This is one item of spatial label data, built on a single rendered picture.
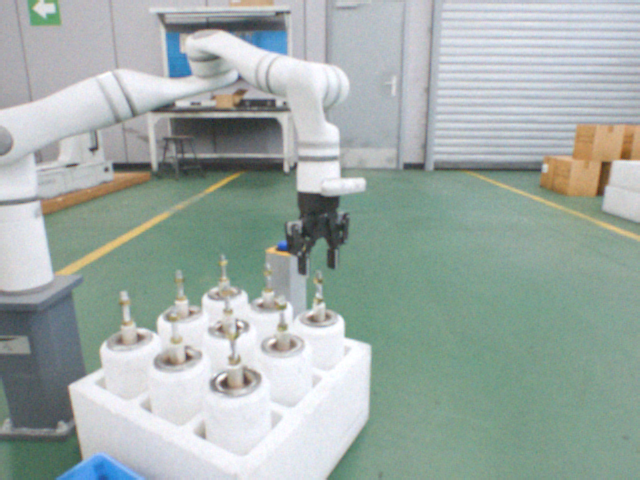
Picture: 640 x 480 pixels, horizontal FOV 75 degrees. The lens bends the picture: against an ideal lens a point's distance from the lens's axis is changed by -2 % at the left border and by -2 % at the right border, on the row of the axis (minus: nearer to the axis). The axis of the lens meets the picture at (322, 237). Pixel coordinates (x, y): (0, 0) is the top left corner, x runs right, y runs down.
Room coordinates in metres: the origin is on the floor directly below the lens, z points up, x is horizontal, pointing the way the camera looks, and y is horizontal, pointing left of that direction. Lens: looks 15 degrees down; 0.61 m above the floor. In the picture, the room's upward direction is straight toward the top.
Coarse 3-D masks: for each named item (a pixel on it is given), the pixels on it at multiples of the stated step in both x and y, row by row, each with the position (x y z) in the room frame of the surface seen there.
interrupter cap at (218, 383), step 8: (224, 368) 0.56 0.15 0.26; (248, 368) 0.56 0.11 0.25; (216, 376) 0.54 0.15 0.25; (224, 376) 0.54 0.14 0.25; (248, 376) 0.55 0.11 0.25; (256, 376) 0.54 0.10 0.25; (216, 384) 0.52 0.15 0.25; (224, 384) 0.53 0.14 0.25; (248, 384) 0.52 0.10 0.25; (256, 384) 0.52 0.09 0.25; (216, 392) 0.50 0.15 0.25; (224, 392) 0.51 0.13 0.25; (232, 392) 0.51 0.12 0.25; (240, 392) 0.50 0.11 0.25; (248, 392) 0.50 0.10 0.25
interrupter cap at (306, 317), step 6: (306, 312) 0.76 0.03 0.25; (312, 312) 0.76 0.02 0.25; (330, 312) 0.76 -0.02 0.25; (300, 318) 0.73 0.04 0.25; (306, 318) 0.73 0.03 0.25; (312, 318) 0.74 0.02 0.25; (330, 318) 0.74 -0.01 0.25; (336, 318) 0.73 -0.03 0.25; (306, 324) 0.71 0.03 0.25; (312, 324) 0.71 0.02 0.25; (318, 324) 0.71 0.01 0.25; (324, 324) 0.71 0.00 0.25; (330, 324) 0.71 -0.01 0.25
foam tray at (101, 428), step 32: (352, 352) 0.74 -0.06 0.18; (96, 384) 0.64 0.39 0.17; (320, 384) 0.63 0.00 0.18; (352, 384) 0.69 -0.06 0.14; (96, 416) 0.59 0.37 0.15; (128, 416) 0.55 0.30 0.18; (288, 416) 0.55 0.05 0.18; (320, 416) 0.59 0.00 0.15; (352, 416) 0.70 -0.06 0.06; (96, 448) 0.60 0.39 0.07; (128, 448) 0.55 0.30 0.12; (160, 448) 0.51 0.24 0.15; (192, 448) 0.48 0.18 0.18; (256, 448) 0.48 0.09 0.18; (288, 448) 0.51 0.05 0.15; (320, 448) 0.59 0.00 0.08
